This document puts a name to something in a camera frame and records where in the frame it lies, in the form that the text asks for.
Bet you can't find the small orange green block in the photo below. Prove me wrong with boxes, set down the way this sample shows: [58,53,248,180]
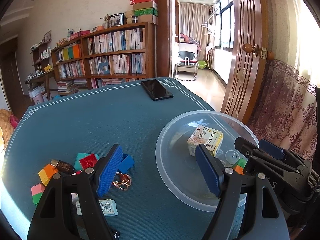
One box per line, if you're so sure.
[232,158,247,175]

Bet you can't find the pink green toy block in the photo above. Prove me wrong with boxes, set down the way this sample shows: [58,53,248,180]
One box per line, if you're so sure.
[31,183,46,205]

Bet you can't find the yellow ointment box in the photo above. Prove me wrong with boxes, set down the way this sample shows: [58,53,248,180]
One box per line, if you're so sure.
[187,125,223,157]

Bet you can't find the yellow orange toy block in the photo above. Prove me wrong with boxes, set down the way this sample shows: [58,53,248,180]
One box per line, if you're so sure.
[38,164,58,186]

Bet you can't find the brown perfume bottle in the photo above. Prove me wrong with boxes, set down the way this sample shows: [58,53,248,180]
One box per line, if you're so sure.
[50,159,75,175]

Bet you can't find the pale green medicine box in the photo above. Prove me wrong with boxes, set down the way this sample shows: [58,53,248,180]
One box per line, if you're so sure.
[75,199,118,217]

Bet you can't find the teal dental floss case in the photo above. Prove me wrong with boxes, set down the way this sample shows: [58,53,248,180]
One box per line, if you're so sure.
[74,153,99,171]

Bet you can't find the red long toy block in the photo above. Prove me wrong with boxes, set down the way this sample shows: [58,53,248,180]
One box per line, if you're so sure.
[79,153,99,170]

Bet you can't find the clear plastic bowl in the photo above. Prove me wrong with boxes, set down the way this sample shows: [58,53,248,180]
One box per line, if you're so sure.
[155,110,259,212]

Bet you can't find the gold metal ring puzzle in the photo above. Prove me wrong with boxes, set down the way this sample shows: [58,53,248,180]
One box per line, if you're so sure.
[112,172,132,191]

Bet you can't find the blue toy block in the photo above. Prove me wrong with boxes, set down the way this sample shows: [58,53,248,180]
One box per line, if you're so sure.
[118,153,135,173]

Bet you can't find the patterned pink curtain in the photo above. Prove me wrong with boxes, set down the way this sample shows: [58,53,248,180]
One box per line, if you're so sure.
[248,60,317,160]

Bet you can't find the blue table mat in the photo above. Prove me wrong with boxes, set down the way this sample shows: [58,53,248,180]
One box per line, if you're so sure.
[1,77,213,239]

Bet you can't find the wooden door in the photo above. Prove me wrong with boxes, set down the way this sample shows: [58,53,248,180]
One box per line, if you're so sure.
[221,0,268,124]

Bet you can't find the rolling cart with basin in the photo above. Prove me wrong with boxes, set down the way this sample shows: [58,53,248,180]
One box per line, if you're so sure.
[175,43,199,81]

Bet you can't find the black smartphone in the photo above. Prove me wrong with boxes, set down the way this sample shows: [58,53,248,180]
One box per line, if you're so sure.
[140,79,174,101]

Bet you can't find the wooden bookshelf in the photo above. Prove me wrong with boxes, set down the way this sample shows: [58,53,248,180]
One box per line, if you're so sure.
[52,22,156,89]

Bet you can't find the small wooden shelf desk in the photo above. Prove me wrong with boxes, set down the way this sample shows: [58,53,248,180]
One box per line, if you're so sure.
[25,38,55,101]

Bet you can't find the stacked gift boxes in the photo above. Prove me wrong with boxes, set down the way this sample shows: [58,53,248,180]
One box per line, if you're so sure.
[130,0,158,25]

